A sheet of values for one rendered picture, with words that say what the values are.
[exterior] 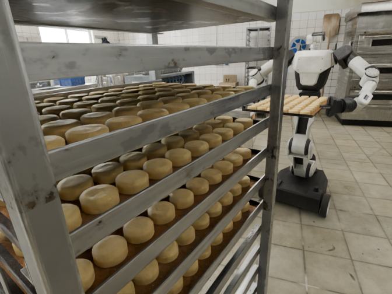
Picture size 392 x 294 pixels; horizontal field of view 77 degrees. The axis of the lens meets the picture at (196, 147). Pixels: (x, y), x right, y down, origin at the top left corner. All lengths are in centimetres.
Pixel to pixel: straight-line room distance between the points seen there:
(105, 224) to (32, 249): 10
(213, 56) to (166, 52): 12
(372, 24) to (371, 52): 44
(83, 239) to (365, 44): 516
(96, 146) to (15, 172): 9
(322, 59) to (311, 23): 408
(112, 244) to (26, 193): 22
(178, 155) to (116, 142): 18
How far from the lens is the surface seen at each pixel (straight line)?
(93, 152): 28
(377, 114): 550
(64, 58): 26
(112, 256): 40
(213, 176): 57
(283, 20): 69
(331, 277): 193
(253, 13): 58
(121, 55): 29
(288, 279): 183
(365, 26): 529
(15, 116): 21
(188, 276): 62
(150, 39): 93
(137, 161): 45
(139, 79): 220
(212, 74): 639
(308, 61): 215
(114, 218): 32
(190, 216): 45
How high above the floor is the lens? 132
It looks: 20 degrees down
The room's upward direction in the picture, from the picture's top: 2 degrees counter-clockwise
